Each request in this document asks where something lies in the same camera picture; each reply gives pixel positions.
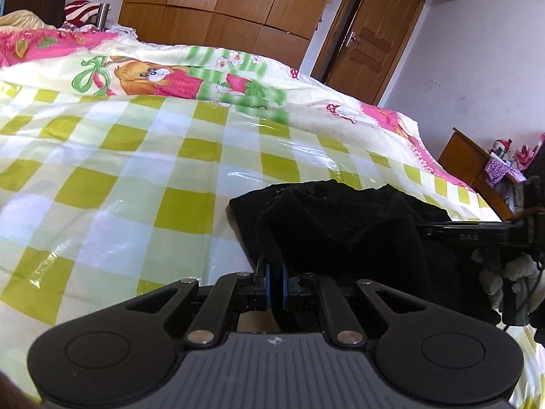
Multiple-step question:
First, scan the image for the pale yellow pillow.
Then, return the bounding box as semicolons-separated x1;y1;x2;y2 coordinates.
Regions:
0;11;47;30

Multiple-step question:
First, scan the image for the person's right hand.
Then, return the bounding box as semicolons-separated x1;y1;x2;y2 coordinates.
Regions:
472;247;541;307

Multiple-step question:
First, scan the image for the black fleece top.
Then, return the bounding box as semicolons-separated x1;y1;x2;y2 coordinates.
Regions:
229;179;503;333

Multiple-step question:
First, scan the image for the green checkered plastic sheet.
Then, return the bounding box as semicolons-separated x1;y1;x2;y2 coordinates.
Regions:
0;81;545;409

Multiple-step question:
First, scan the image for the purple patterned cloth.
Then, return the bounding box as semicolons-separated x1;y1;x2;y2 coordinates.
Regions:
485;155;526;188

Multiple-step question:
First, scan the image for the red white striped cloth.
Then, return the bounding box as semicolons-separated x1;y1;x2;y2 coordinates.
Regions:
64;1;111;26

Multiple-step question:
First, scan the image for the wooden door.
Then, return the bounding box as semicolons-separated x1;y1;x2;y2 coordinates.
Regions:
313;0;429;105

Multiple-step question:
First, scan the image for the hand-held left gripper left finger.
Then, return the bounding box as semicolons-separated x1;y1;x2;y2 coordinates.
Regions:
125;258;277;347

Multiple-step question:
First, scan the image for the cartoon printed quilt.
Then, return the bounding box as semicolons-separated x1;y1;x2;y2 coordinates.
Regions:
0;26;478;192

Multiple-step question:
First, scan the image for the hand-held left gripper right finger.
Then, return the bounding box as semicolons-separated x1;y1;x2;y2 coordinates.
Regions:
279;262;426;347

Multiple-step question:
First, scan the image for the wooden wardrobe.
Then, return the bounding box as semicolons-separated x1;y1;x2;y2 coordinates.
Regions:
117;0;343;69

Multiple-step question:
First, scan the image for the wooden cabinet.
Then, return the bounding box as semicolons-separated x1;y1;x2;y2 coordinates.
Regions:
438;127;518;222

